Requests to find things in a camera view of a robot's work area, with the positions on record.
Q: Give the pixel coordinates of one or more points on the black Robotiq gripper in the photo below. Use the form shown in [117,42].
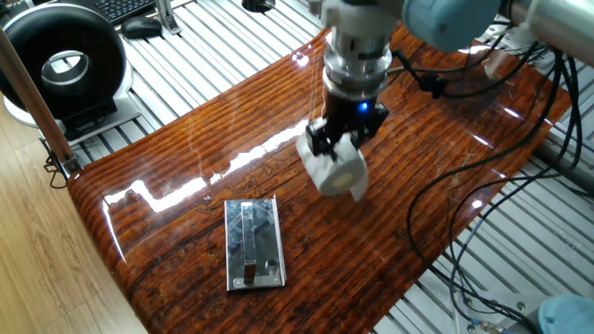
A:
[350,113]

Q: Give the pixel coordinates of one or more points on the white toilet paper roll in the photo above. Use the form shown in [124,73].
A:
[339,171]

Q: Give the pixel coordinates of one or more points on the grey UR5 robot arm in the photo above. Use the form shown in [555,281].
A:
[450,23]

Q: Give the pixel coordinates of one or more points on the shiny metal toilet paper holder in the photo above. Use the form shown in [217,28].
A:
[262,232]

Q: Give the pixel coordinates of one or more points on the silver wrist flange coupling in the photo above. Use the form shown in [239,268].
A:
[357,65]

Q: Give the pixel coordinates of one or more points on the black round cap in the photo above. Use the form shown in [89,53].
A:
[257,4]

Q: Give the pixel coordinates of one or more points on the glossy wood-grain table mat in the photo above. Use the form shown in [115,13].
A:
[185,162]

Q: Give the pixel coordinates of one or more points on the aluminium profile beam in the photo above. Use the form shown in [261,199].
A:
[557,162]

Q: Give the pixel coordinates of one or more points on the black computer mouse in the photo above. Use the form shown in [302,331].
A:
[141,28]

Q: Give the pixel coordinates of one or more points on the black computer keyboard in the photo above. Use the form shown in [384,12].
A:
[120,9]

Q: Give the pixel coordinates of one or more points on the small aluminium upright bracket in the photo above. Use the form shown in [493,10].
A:
[165,16]

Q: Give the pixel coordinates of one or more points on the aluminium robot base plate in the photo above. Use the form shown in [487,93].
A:
[515,308]

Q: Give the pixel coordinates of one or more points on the brown frame post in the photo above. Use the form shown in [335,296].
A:
[32,102]

